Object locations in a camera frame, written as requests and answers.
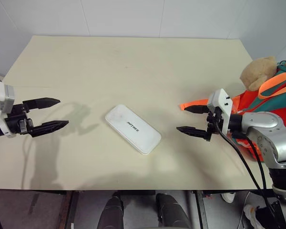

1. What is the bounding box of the short black robot cable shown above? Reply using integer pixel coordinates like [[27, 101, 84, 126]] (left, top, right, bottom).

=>
[[232, 132, 268, 191]]

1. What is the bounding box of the black metal table leg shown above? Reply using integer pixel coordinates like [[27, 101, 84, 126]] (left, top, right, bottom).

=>
[[61, 190, 80, 229], [194, 190, 209, 229]]

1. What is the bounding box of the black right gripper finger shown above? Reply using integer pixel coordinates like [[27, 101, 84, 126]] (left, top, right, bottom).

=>
[[176, 126, 208, 139], [184, 104, 209, 115]]

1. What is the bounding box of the dark rounded shape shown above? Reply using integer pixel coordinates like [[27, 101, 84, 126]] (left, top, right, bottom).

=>
[[96, 191, 125, 229], [155, 193, 191, 229]]

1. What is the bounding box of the white sneaker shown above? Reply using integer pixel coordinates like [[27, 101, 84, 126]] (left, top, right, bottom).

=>
[[243, 204, 266, 229], [221, 191, 236, 204]]

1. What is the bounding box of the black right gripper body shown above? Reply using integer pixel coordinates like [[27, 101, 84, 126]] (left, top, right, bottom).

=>
[[204, 105, 226, 142]]

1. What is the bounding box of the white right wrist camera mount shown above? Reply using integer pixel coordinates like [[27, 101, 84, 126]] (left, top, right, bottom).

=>
[[207, 88, 234, 134]]

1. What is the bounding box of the tan plush bear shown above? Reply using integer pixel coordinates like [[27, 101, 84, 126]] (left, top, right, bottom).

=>
[[239, 56, 277, 92]]

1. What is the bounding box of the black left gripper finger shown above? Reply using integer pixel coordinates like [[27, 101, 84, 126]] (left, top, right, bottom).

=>
[[22, 97, 61, 113], [28, 120, 70, 138]]

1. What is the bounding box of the white rectangular box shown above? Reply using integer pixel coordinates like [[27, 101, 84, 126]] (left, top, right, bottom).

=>
[[104, 104, 163, 156]]

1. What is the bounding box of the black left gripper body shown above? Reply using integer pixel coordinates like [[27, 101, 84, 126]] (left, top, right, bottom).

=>
[[4, 102, 34, 137]]

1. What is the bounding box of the long black robot cable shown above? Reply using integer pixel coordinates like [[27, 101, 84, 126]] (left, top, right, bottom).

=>
[[213, 118, 281, 229]]

